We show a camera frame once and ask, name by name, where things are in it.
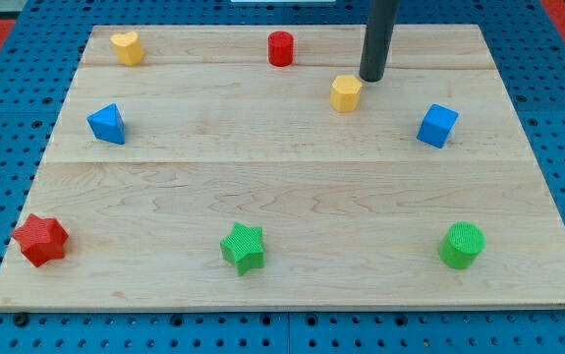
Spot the yellow hexagon block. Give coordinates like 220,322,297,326
330,75,363,113

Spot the green cylinder block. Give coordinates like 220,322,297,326
437,221,486,269

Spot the blue cube block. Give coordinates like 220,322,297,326
417,103,459,148

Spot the red cylinder block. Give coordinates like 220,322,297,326
267,30,294,67

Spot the light wooden board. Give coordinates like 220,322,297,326
0,25,565,313

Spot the green star block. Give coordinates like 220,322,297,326
219,222,265,276

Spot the yellow heart block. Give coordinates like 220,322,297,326
110,31,144,66

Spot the blue triangle block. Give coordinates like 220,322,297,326
86,103,125,145

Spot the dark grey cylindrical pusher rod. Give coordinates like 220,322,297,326
359,0,400,83

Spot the red star block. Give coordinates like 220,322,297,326
11,213,69,267

